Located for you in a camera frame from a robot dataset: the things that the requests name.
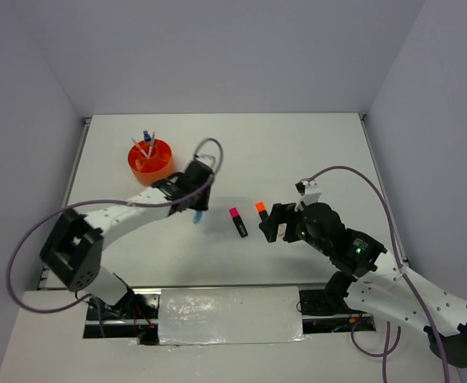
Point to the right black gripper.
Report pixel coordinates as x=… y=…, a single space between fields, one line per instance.
x=280 y=213

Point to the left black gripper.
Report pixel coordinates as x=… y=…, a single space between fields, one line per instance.
x=203 y=203

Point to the orange black highlighter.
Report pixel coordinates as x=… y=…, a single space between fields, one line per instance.
x=262 y=211

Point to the translucent blue correction tape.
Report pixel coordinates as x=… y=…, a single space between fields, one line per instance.
x=197 y=217

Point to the clear green pen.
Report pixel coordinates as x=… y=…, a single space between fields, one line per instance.
x=152 y=142

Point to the pink black highlighter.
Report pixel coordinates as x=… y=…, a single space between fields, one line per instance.
x=238 y=222

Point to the clear spray bottle blue cap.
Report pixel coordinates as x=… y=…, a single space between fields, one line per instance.
x=146 y=136

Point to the clear orange pen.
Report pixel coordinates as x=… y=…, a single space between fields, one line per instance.
x=139 y=146

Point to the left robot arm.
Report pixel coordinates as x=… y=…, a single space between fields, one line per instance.
x=73 y=250

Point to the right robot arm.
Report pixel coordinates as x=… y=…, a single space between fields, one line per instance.
x=369 y=279

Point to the orange round desk organizer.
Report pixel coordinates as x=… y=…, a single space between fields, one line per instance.
x=159 y=166

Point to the silver taped plate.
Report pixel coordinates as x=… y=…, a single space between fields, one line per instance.
x=224 y=316

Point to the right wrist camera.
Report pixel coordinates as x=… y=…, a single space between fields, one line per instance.
x=309 y=193

